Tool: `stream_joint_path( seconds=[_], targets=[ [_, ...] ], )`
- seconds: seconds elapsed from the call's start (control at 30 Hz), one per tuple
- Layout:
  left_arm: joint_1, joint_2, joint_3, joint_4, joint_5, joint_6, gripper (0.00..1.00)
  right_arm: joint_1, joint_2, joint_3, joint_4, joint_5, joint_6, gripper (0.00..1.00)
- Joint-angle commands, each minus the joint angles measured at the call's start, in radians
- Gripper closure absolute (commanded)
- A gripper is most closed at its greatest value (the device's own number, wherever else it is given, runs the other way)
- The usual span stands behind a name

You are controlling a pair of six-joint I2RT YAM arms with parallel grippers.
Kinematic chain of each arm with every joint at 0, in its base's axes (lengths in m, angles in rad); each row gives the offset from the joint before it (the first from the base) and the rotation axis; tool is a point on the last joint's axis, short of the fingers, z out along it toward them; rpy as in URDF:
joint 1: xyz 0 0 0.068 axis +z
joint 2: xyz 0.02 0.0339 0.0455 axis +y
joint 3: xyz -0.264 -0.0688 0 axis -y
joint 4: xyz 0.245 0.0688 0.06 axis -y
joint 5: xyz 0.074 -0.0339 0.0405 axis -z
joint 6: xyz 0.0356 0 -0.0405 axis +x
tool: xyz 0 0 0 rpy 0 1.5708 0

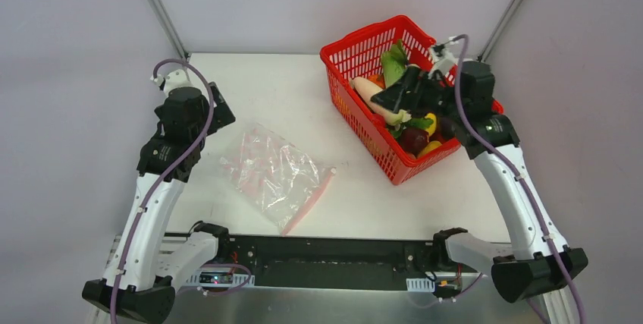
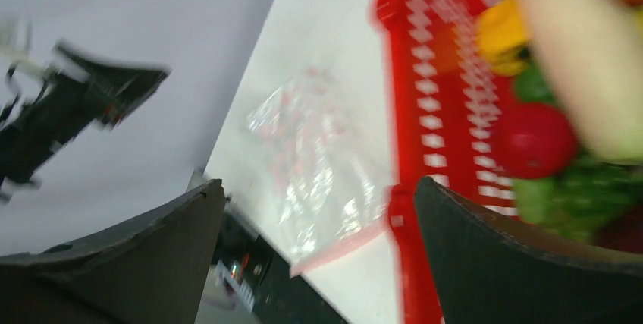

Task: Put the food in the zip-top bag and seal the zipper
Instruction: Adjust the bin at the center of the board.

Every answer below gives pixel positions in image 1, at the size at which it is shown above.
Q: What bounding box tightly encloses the green napa cabbage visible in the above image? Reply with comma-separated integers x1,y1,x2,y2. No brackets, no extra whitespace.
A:
380,39,409,88

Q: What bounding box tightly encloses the clear pink-dotted zip bag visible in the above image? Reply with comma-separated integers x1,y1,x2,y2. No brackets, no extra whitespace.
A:
218,123,337,236

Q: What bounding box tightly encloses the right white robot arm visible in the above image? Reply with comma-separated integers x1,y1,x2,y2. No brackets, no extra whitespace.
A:
371,61,588,303

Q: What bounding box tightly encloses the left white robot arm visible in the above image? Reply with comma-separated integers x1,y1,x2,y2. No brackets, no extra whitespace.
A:
82,69,235,323

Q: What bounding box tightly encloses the orange pumpkin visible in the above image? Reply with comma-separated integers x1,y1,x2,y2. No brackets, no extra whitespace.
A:
367,74,386,89

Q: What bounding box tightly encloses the long white radish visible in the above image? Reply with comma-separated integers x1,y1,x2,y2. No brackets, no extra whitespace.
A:
350,76,412,127

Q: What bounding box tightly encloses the yellow squash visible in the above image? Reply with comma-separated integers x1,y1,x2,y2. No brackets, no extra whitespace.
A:
425,112,438,137

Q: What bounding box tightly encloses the dark red apple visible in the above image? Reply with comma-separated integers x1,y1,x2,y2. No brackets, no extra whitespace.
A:
397,127,429,156

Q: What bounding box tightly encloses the yellow mango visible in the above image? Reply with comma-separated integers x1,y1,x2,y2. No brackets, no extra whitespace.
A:
416,140,442,159

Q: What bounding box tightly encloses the red plastic basket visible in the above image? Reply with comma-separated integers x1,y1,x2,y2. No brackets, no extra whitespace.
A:
319,14,505,187

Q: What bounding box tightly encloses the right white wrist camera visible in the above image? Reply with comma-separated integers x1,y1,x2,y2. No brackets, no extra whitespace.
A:
428,41,458,79

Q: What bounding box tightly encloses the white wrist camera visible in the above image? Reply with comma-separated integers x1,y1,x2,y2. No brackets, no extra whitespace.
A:
150,69,193,96
428,41,458,79

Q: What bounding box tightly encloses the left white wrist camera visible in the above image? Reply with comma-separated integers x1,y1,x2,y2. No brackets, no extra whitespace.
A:
150,69,193,96

